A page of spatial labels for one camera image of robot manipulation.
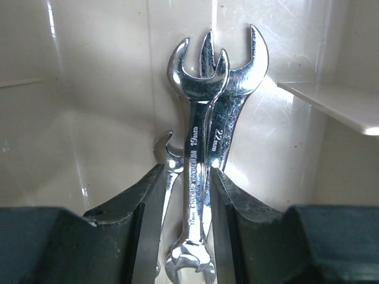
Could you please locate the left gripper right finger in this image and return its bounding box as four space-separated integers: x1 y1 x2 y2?
210 169 378 283

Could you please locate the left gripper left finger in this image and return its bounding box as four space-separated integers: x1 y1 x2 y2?
1 164 166 283

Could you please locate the small silver wrench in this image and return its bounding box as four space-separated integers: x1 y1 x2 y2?
153 130 184 231

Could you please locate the brown translucent toolbox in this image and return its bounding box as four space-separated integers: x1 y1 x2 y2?
0 0 379 284

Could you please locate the large silver wrench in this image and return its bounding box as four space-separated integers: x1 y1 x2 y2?
205 24 269 170

